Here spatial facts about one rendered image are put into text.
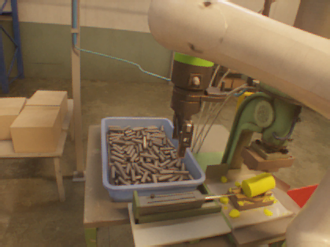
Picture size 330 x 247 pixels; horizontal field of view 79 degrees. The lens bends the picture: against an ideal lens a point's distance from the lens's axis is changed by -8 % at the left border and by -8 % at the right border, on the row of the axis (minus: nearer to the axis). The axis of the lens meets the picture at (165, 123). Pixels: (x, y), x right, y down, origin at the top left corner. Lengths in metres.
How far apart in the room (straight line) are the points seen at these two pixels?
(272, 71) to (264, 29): 0.06
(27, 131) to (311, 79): 1.73
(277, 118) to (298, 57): 0.43
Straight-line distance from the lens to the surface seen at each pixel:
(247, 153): 0.78
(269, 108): 0.74
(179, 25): 0.33
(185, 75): 0.48
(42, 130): 1.79
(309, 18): 0.69
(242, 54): 0.32
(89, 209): 0.85
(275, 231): 0.88
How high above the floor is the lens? 1.58
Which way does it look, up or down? 25 degrees down
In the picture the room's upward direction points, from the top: 9 degrees clockwise
